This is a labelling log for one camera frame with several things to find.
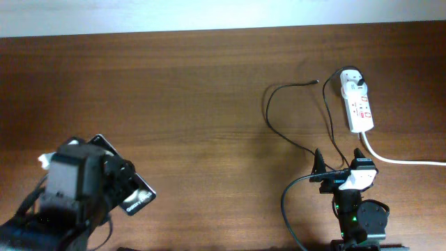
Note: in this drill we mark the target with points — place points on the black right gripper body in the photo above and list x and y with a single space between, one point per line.
331 182

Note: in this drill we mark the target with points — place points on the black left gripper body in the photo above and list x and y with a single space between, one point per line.
120 182

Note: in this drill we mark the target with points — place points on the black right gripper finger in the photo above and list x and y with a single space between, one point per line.
319 163
358 155

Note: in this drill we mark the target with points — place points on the black Samsung smartphone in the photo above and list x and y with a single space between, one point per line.
142 196

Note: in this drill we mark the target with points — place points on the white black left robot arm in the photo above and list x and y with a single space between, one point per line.
85 182

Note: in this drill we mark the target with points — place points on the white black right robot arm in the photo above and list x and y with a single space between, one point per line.
362 222

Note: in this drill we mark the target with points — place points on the white USB charger plug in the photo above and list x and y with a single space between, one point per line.
352 89

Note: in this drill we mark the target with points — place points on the white power strip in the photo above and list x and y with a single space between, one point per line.
358 109

